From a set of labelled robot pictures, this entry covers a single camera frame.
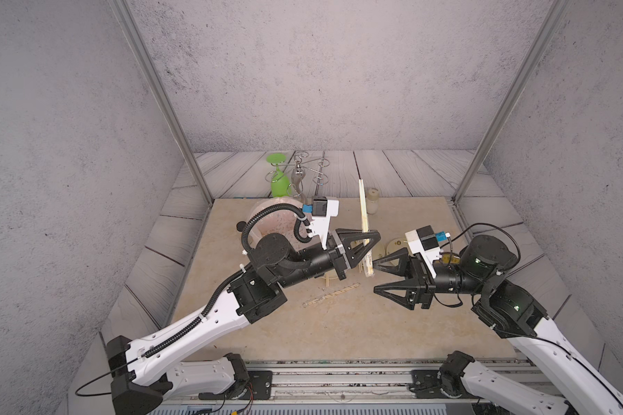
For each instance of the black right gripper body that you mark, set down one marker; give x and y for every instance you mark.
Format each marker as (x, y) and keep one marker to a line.
(422, 273)

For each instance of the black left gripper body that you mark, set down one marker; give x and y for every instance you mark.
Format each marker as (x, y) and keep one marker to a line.
(335, 261)

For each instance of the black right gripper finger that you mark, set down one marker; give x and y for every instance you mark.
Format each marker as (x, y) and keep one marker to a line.
(395, 263)
(405, 294)

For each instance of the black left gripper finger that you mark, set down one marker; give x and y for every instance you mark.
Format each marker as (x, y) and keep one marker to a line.
(349, 236)
(358, 251)

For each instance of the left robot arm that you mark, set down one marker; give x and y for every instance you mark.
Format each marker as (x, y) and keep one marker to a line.
(152, 369)

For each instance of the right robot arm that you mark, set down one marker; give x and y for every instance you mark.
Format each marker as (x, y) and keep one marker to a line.
(480, 270)

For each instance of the wrapped chopsticks left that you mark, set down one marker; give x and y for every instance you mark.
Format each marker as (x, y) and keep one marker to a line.
(331, 295)

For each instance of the cream plate with characters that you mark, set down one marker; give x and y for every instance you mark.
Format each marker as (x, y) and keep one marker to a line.
(395, 245)

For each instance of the white shaker bottle beige cap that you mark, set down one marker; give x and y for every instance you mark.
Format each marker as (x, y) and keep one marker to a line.
(372, 198)

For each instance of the chrome cup holder stand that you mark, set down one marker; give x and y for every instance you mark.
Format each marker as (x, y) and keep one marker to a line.
(305, 175)

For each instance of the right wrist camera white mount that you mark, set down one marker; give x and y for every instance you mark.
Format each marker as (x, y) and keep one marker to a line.
(426, 242)

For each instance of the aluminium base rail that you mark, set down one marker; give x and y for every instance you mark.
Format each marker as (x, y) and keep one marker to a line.
(334, 387)

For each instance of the left aluminium frame post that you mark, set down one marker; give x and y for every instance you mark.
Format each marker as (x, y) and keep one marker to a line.
(140, 51)

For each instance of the aluminium frame post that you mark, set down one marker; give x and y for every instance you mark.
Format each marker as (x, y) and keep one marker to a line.
(140, 51)
(550, 25)

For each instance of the right aluminium frame post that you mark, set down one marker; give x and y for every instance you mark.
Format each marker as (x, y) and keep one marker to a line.
(550, 25)

